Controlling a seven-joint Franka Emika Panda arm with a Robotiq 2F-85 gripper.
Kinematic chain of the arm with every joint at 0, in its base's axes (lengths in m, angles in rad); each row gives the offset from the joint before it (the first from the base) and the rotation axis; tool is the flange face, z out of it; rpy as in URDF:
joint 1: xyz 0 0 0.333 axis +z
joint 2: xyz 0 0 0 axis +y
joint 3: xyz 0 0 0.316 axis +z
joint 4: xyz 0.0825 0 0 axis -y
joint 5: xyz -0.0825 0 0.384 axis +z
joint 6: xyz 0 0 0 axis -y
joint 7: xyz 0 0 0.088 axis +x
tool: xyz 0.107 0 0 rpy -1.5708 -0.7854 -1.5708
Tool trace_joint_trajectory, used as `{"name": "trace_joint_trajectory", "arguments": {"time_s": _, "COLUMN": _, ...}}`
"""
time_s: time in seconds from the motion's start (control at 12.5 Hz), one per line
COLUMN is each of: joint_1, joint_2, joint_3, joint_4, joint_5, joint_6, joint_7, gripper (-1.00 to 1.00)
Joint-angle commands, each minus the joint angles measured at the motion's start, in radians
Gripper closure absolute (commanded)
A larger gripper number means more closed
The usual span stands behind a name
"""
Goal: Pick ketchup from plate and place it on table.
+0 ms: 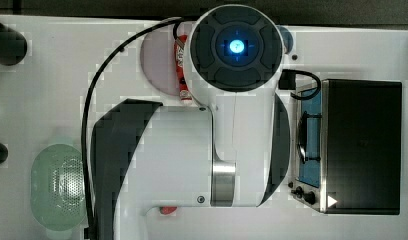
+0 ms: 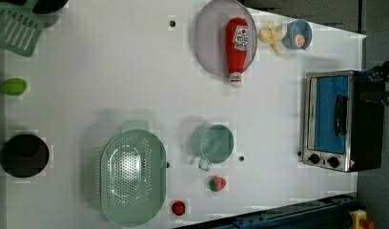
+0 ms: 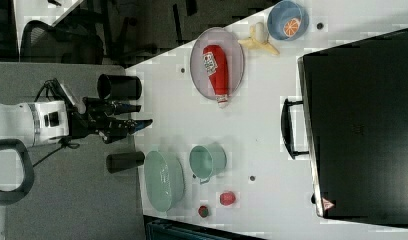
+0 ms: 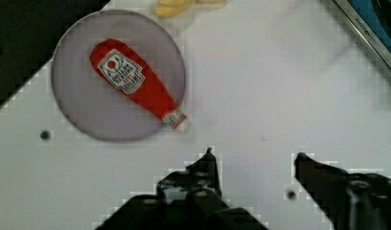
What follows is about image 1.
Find red ketchup bottle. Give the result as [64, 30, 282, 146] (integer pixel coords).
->
[174, 35, 192, 105]

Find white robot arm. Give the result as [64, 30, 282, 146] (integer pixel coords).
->
[90, 5, 290, 240]

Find light purple plate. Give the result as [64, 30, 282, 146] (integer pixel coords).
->
[140, 25, 180, 96]

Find red tomato toy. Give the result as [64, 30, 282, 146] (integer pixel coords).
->
[160, 206, 177, 215]

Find blue bowl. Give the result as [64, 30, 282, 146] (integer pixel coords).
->
[279, 26, 294, 54]

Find black toaster oven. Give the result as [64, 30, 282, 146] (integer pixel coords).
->
[289, 79, 402, 215]

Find green perforated colander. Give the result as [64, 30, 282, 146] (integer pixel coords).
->
[30, 137, 86, 240]

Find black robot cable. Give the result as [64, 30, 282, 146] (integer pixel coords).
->
[80, 16, 184, 240]

